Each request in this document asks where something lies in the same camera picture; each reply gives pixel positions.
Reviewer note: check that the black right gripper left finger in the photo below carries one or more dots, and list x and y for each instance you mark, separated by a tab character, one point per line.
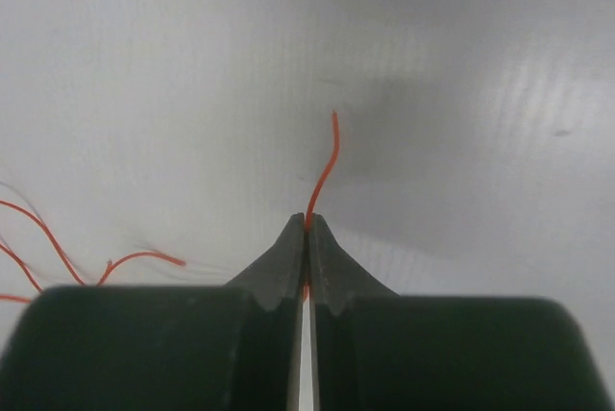
234	346

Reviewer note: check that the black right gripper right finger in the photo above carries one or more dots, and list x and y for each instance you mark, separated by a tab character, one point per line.
373	349

